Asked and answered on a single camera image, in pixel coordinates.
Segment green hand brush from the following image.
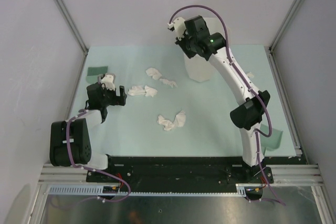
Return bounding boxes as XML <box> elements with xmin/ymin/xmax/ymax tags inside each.
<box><xmin>86</xmin><ymin>66</ymin><xmax>108</xmax><ymax>84</ymax></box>

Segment white plastic waste bin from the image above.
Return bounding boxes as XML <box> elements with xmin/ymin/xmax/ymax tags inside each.
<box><xmin>184</xmin><ymin>17</ymin><xmax>225</xmax><ymax>82</ymax></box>

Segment green dustpan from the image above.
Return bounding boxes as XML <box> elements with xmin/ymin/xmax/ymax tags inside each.
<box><xmin>259</xmin><ymin>128</ymin><xmax>283</xmax><ymax>157</ymax></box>

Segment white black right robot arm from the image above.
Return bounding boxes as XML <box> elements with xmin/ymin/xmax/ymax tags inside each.
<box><xmin>168</xmin><ymin>15</ymin><xmax>270</xmax><ymax>183</ymax></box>

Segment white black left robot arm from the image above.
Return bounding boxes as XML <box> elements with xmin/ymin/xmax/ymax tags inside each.
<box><xmin>49</xmin><ymin>82</ymin><xmax>127</xmax><ymax>182</ymax></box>

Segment small crumpled white paper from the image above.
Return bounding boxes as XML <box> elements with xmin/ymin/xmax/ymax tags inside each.
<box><xmin>159</xmin><ymin>78</ymin><xmax>177</xmax><ymax>88</ymax></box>

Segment crumpled white paper middle left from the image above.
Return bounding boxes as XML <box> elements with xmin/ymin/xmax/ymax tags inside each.
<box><xmin>128</xmin><ymin>86</ymin><xmax>158</xmax><ymax>97</ymax></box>

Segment crumpled white paper far centre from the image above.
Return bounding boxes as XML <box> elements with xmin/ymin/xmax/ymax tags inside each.
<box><xmin>145</xmin><ymin>67</ymin><xmax>162</xmax><ymax>80</ymax></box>

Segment crumpled white paper near front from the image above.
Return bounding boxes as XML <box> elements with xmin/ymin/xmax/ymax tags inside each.
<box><xmin>157</xmin><ymin>110</ymin><xmax>186</xmax><ymax>131</ymax></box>

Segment crumpled white paper right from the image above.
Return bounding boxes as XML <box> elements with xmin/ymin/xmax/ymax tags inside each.
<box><xmin>246</xmin><ymin>72</ymin><xmax>255</xmax><ymax>79</ymax></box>

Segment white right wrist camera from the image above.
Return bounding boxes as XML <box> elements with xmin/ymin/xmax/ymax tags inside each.
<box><xmin>167</xmin><ymin>17</ymin><xmax>186</xmax><ymax>40</ymax></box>

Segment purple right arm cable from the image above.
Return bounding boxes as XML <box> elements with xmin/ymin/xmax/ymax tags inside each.
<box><xmin>169</xmin><ymin>5</ymin><xmax>286</xmax><ymax>206</ymax></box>

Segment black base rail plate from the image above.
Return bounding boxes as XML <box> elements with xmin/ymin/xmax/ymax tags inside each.
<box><xmin>86</xmin><ymin>156</ymin><xmax>274</xmax><ymax>196</ymax></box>

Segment left aluminium corner post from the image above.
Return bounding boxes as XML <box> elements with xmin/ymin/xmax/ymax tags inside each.
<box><xmin>54</xmin><ymin>0</ymin><xmax>88</xmax><ymax>56</ymax></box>

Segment aluminium corner post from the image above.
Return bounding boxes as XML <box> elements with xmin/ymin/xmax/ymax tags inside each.
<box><xmin>268</xmin><ymin>0</ymin><xmax>305</xmax><ymax>52</ymax></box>
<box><xmin>54</xmin><ymin>0</ymin><xmax>88</xmax><ymax>56</ymax></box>

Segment right aluminium side rail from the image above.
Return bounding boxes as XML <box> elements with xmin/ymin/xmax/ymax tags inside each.
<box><xmin>265</xmin><ymin>47</ymin><xmax>303</xmax><ymax>157</ymax></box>

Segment right aluminium corner post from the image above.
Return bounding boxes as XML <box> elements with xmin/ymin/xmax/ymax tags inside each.
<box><xmin>268</xmin><ymin>0</ymin><xmax>305</xmax><ymax>52</ymax></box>

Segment white slotted cable duct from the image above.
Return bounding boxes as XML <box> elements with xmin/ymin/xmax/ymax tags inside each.
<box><xmin>47</xmin><ymin>184</ymin><xmax>253</xmax><ymax>196</ymax></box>

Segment aluminium frame crossbar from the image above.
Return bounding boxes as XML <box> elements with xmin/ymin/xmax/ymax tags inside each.
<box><xmin>38</xmin><ymin>164</ymin><xmax>323</xmax><ymax>186</ymax></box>

